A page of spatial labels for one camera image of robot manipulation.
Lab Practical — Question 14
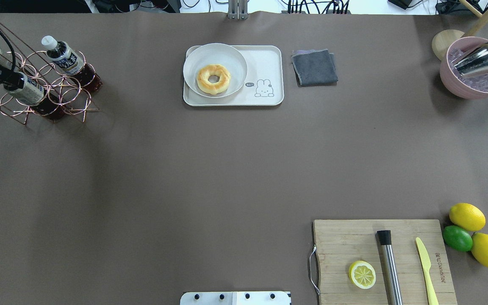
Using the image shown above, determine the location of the tea bottle white cap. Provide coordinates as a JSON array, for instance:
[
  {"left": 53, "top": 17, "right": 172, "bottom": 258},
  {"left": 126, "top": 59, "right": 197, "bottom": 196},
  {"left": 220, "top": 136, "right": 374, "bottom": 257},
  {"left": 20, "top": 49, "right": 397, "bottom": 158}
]
[{"left": 0, "top": 48, "right": 66, "bottom": 120}]

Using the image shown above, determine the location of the cream rectangular tray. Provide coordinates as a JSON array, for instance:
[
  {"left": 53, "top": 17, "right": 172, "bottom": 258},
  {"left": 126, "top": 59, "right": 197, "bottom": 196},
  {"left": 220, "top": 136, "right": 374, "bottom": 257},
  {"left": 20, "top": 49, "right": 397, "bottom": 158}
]
[{"left": 183, "top": 43, "right": 284, "bottom": 107}]

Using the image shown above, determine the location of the glazed donut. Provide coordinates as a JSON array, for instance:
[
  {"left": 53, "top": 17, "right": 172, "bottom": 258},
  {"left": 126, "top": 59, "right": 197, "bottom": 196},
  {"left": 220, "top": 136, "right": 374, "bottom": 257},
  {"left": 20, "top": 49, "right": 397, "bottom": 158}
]
[{"left": 196, "top": 64, "right": 232, "bottom": 95}]

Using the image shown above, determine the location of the white round plate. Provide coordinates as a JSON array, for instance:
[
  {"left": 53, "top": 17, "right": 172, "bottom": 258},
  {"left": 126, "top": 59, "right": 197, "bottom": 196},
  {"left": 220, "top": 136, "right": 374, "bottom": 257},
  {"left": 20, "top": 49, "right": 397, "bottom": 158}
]
[{"left": 183, "top": 43, "right": 248, "bottom": 98}]

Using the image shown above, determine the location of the grey folded cloth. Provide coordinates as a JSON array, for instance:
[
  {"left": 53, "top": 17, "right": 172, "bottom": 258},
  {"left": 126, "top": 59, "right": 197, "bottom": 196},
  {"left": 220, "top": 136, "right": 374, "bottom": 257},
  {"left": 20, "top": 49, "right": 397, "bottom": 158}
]
[{"left": 291, "top": 50, "right": 338, "bottom": 87}]

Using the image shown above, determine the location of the wooden cutting board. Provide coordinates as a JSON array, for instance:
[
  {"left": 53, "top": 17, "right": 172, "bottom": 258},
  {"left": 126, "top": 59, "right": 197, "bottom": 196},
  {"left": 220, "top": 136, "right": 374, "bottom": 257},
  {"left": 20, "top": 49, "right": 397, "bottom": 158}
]
[{"left": 313, "top": 219, "right": 458, "bottom": 305}]

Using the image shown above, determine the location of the half lemon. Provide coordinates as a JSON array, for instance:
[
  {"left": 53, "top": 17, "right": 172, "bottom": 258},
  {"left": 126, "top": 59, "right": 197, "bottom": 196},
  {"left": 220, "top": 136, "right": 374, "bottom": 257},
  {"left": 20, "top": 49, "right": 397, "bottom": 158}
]
[{"left": 347, "top": 260, "right": 376, "bottom": 289}]

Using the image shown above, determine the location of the wooden mug tree stand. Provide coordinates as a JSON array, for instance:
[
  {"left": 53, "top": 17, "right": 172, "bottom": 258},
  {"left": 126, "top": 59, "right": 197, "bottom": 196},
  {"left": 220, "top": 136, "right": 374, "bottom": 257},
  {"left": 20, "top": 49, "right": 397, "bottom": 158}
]
[{"left": 432, "top": 0, "right": 488, "bottom": 61}]

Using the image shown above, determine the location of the steel muddler black tip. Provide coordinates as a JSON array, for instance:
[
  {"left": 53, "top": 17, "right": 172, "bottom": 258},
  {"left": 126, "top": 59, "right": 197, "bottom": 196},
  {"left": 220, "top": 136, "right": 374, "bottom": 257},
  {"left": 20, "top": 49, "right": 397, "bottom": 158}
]
[{"left": 377, "top": 230, "right": 403, "bottom": 305}]

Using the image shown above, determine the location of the pink ice bowl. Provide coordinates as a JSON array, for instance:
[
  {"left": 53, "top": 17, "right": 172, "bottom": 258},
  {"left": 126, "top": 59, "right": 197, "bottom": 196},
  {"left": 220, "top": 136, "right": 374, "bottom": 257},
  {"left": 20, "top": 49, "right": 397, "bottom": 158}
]
[{"left": 440, "top": 36, "right": 488, "bottom": 99}]

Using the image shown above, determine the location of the green lime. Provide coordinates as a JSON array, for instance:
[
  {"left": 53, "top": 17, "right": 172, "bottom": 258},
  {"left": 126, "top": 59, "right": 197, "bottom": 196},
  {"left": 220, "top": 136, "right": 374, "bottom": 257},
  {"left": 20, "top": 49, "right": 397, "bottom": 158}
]
[{"left": 442, "top": 225, "right": 473, "bottom": 252}]

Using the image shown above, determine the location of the whole yellow lemon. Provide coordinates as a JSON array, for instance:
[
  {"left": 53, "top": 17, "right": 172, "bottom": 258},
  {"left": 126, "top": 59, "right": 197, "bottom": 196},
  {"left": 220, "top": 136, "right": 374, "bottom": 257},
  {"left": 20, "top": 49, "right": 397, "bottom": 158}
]
[{"left": 449, "top": 202, "right": 486, "bottom": 232}]

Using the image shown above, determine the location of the yellow plastic knife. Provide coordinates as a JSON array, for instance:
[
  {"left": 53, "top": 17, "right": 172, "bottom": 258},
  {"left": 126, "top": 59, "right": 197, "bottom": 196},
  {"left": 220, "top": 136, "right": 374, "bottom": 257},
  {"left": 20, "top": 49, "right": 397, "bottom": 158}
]
[{"left": 415, "top": 237, "right": 439, "bottom": 305}]

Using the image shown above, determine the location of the steel ice scoop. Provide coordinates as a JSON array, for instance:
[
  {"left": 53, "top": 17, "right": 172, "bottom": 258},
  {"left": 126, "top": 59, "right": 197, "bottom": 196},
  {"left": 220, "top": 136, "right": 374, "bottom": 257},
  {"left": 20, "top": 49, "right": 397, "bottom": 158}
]
[{"left": 453, "top": 42, "right": 488, "bottom": 78}]

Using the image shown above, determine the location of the copper wire bottle rack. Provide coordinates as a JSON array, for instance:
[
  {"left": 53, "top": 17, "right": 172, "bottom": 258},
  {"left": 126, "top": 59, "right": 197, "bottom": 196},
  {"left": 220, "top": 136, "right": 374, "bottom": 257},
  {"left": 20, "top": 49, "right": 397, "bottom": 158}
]
[{"left": 0, "top": 22, "right": 99, "bottom": 125}]

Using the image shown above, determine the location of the aluminium frame post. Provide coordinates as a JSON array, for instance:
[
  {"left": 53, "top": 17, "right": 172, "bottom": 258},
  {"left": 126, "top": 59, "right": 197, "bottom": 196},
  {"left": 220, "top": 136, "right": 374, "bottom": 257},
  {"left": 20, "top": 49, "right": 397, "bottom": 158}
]
[{"left": 227, "top": 0, "right": 249, "bottom": 20}]

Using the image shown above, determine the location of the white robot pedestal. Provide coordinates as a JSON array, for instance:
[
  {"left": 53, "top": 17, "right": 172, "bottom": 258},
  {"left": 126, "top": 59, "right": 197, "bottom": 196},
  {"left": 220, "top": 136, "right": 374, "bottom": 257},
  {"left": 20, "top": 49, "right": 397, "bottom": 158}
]
[{"left": 180, "top": 290, "right": 292, "bottom": 305}]

